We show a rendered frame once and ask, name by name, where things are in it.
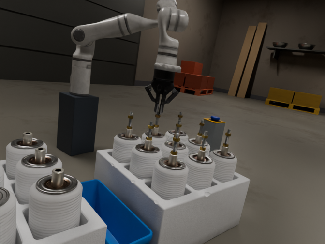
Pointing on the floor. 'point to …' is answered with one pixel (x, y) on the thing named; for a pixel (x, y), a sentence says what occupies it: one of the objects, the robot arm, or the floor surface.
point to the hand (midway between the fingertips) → (158, 108)
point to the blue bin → (115, 215)
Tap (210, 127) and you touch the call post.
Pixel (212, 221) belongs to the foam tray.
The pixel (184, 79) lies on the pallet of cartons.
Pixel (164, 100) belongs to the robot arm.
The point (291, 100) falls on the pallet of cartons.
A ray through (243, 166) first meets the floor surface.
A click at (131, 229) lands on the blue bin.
